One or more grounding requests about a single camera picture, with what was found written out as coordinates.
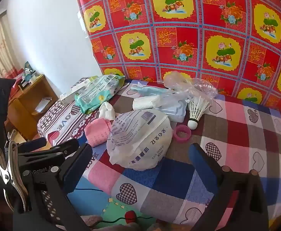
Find patchwork heart print bedsheet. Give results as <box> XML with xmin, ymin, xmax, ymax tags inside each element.
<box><xmin>37</xmin><ymin>77</ymin><xmax>281</xmax><ymax>225</ymax></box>

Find pink tape ring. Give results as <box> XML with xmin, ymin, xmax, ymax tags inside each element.
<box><xmin>173</xmin><ymin>124</ymin><xmax>192</xmax><ymax>141</ymax></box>

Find light blue cloth items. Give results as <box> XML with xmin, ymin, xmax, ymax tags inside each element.
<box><xmin>130</xmin><ymin>85</ymin><xmax>172</xmax><ymax>97</ymax></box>

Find thin black cable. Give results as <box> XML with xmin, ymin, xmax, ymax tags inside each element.
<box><xmin>68</xmin><ymin>187</ymin><xmax>105</xmax><ymax>194</ymax></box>

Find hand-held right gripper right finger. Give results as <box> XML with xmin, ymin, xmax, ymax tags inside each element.
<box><xmin>188</xmin><ymin>142</ymin><xmax>269</xmax><ymax>231</ymax></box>

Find red plush ball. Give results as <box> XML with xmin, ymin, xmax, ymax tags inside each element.
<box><xmin>125</xmin><ymin>210</ymin><xmax>138</xmax><ymax>224</ymax></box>

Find teal wet wipes pack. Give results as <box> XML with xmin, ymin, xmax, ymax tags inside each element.
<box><xmin>74</xmin><ymin>75</ymin><xmax>125</xmax><ymax>115</ymax></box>

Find foam puzzle floor mats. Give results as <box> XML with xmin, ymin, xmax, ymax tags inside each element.
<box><xmin>66</xmin><ymin>176</ymin><xmax>160</xmax><ymax>231</ymax></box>

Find brown polka dot cloth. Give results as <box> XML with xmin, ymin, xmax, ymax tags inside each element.
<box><xmin>42</xmin><ymin>190</ymin><xmax>59</xmax><ymax>222</ymax></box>

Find white shuttlecock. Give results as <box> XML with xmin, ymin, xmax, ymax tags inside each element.
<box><xmin>187</xmin><ymin>95</ymin><xmax>212</xmax><ymax>130</ymax></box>

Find white printed plastic bag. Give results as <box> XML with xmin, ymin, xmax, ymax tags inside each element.
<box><xmin>106</xmin><ymin>109</ymin><xmax>173</xmax><ymax>171</ymax></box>

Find plastic wrapped white paper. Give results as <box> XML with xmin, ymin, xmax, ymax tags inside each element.
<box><xmin>35</xmin><ymin>97</ymin><xmax>52</xmax><ymax>114</ymax></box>

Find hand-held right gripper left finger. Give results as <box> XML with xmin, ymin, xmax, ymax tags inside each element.
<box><xmin>13</xmin><ymin>144</ymin><xmax>94</xmax><ymax>231</ymax></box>

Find light blue plastic tray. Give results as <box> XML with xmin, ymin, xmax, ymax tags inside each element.
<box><xmin>158</xmin><ymin>95</ymin><xmax>187</xmax><ymax>124</ymax></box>

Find pink towel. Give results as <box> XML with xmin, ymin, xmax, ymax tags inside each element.
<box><xmin>84</xmin><ymin>118</ymin><xmax>113</xmax><ymax>148</ymax></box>

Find wooden desk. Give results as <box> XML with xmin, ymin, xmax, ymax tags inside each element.
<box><xmin>4</xmin><ymin>73</ymin><xmax>59</xmax><ymax>141</ymax></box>

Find clear plastic bag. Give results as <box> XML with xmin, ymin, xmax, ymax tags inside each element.
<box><xmin>163</xmin><ymin>71</ymin><xmax>218</xmax><ymax>103</ymax></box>

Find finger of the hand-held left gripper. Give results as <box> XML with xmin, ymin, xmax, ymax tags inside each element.
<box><xmin>35</xmin><ymin>138</ymin><xmax>80</xmax><ymax>160</ymax></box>
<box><xmin>17</xmin><ymin>137</ymin><xmax>48</xmax><ymax>151</ymax></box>

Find green white cardboard box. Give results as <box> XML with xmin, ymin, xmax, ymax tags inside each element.
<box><xmin>60</xmin><ymin>77</ymin><xmax>100</xmax><ymax>101</ymax></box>

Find white tissue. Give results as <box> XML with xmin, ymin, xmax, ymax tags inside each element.
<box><xmin>98</xmin><ymin>101</ymin><xmax>116</xmax><ymax>121</ymax></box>

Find silver metal spring clip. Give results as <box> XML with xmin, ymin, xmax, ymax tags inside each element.
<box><xmin>0</xmin><ymin>140</ymin><xmax>30</xmax><ymax>213</ymax></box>
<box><xmin>7</xmin><ymin>129</ymin><xmax>17</xmax><ymax>142</ymax></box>

